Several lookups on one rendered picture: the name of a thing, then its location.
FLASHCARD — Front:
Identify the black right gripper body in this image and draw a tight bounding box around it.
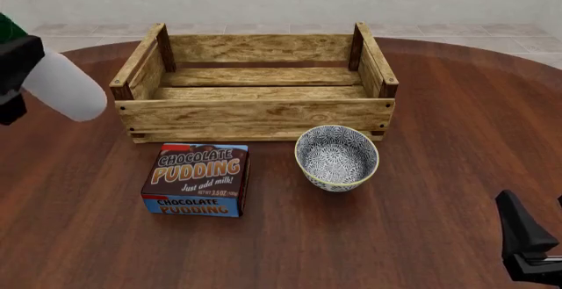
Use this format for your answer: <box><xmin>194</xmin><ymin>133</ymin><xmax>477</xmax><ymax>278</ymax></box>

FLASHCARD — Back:
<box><xmin>500</xmin><ymin>248</ymin><xmax>562</xmax><ymax>284</ymax></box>

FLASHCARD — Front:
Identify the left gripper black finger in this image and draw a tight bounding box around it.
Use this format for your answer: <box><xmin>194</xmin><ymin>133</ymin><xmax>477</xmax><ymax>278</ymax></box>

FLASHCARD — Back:
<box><xmin>0</xmin><ymin>34</ymin><xmax>47</xmax><ymax>97</ymax></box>
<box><xmin>0</xmin><ymin>91</ymin><xmax>28</xmax><ymax>126</ymax></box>

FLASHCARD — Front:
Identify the wooden slat tray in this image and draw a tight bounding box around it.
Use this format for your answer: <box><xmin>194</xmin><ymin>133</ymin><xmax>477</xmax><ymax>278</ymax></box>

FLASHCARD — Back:
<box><xmin>109</xmin><ymin>21</ymin><xmax>400</xmax><ymax>144</ymax></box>

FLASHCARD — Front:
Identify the chocolate pudding box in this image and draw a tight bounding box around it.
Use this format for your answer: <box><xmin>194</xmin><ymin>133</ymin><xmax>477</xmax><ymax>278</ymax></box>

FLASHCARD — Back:
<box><xmin>140</xmin><ymin>142</ymin><xmax>251</xmax><ymax>219</ymax></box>

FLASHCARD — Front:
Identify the blue-white patterned bowl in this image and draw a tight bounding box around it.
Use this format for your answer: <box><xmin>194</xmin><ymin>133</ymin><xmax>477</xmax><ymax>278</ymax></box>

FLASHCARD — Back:
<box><xmin>293</xmin><ymin>124</ymin><xmax>380</xmax><ymax>193</ymax></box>

